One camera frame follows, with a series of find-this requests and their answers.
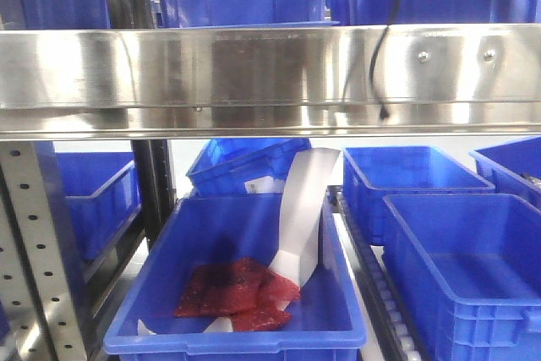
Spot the tilted blue bin rear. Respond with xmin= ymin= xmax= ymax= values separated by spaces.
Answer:
xmin=186 ymin=138 xmax=312 ymax=197

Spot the perforated steel shelf post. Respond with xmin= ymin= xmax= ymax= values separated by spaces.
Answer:
xmin=1 ymin=141 xmax=96 ymax=360

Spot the black cable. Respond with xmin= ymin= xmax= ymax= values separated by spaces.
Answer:
xmin=368 ymin=0 xmax=410 ymax=121

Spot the blue bin with red bags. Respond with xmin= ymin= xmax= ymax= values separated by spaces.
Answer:
xmin=103 ymin=194 xmax=366 ymax=360

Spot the blue bin far right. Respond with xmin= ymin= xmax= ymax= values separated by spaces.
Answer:
xmin=470 ymin=136 xmax=540 ymax=209

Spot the blue bin lower right front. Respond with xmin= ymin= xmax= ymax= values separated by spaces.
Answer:
xmin=383 ymin=194 xmax=540 ymax=360

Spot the blue bin lower left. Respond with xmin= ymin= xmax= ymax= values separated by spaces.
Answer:
xmin=57 ymin=152 xmax=140 ymax=261

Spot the stainless steel shelf rail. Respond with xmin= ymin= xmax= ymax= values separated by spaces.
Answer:
xmin=1 ymin=24 xmax=540 ymax=140

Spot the white paper strip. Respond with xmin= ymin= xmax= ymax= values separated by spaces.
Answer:
xmin=157 ymin=148 xmax=339 ymax=333

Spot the blue bin lower right rear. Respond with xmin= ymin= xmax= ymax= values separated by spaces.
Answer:
xmin=342 ymin=145 xmax=495 ymax=246

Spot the red mesh bag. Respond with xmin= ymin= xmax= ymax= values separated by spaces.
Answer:
xmin=174 ymin=257 xmax=301 ymax=331

